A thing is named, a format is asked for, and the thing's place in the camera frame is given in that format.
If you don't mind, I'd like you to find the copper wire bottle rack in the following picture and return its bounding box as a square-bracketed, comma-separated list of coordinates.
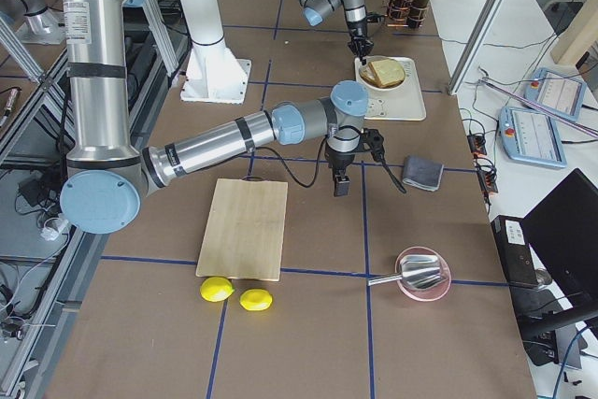
[386, 0, 430, 29]

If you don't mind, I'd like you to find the wooden cutting board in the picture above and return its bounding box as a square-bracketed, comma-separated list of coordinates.
[196, 178, 288, 281]

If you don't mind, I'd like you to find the black laptop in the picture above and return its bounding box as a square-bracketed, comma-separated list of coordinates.
[491, 168, 597, 339]

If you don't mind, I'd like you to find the folded grey cloth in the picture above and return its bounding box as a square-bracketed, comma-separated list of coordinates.
[402, 155, 444, 192]

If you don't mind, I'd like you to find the white bear tray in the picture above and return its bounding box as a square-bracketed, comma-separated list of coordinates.
[354, 57, 426, 121]

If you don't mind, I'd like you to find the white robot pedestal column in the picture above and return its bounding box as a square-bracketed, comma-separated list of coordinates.
[180, 0, 251, 104]

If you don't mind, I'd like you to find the blue teach pendant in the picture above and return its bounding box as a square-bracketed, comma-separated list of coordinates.
[524, 67, 587, 121]
[499, 107, 567, 169]

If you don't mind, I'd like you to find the toasted bread slice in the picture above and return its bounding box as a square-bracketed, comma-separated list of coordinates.
[368, 58, 406, 89]

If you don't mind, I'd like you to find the whole yellow lemon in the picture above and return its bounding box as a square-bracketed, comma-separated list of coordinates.
[199, 277, 235, 303]

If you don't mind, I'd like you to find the pink bowl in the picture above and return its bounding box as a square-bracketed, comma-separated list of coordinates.
[394, 246, 452, 302]

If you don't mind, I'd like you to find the aluminium frame post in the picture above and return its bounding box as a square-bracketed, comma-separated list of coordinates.
[448, 0, 505, 95]

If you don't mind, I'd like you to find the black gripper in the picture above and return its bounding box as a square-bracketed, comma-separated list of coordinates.
[346, 13, 384, 65]
[324, 126, 384, 197]

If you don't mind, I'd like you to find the blue teach pendant far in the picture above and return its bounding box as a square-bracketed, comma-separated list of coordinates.
[524, 67, 587, 121]

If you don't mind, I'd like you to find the blue teach pendant near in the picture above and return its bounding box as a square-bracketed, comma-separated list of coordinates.
[499, 107, 567, 169]

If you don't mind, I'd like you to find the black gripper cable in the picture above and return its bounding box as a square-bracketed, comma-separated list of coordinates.
[242, 135, 407, 194]

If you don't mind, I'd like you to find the white plate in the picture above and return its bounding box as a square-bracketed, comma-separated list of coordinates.
[359, 57, 406, 89]

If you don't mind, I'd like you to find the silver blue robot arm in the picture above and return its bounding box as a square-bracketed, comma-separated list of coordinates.
[60, 0, 374, 235]
[298, 0, 381, 65]

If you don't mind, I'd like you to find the metal scoop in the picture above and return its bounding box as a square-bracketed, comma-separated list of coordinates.
[367, 254, 446, 291]

